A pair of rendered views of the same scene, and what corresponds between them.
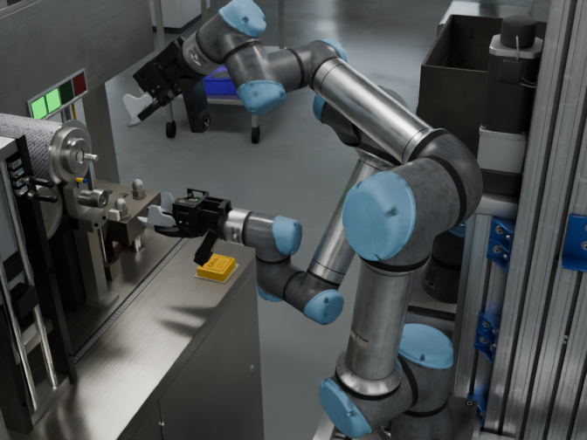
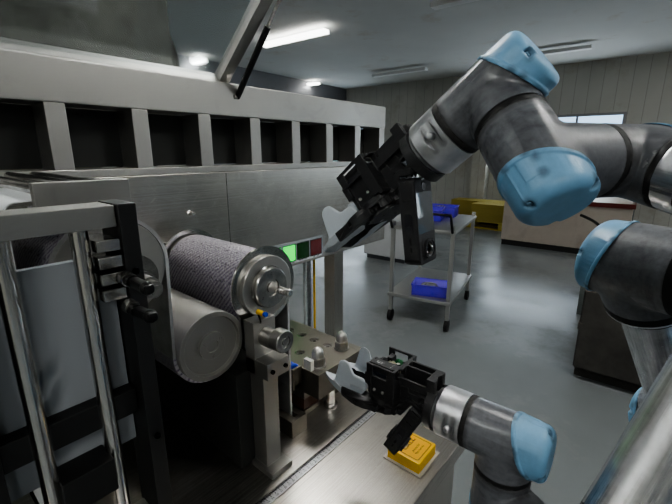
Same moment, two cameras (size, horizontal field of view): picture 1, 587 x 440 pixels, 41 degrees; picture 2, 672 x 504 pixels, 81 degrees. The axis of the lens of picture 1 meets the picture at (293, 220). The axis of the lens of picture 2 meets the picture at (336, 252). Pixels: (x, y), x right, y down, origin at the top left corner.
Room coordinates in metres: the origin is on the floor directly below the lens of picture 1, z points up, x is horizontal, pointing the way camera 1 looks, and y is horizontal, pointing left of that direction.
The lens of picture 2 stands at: (0.86, 0.12, 1.49)
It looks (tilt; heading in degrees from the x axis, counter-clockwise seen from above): 14 degrees down; 18
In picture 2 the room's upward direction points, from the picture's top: straight up
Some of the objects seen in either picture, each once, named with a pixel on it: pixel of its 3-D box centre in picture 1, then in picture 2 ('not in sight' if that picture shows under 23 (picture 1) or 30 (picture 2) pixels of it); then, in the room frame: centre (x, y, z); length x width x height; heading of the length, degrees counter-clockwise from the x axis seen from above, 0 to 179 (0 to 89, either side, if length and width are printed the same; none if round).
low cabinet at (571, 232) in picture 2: not in sight; (571, 217); (8.46, -1.58, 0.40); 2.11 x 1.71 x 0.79; 161
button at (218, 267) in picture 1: (216, 267); (411, 450); (1.53, 0.19, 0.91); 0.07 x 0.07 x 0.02; 68
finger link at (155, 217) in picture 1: (155, 216); (344, 374); (1.44, 0.30, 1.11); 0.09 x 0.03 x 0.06; 77
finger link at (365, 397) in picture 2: (175, 228); (366, 395); (1.42, 0.26, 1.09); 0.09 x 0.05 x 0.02; 77
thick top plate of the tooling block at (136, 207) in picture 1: (75, 203); (282, 345); (1.70, 0.55, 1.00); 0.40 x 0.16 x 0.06; 68
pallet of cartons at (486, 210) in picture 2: not in sight; (478, 212); (9.58, -0.11, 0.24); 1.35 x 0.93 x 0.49; 71
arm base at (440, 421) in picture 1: (416, 408); not in sight; (1.10, -0.23, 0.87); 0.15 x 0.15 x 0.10
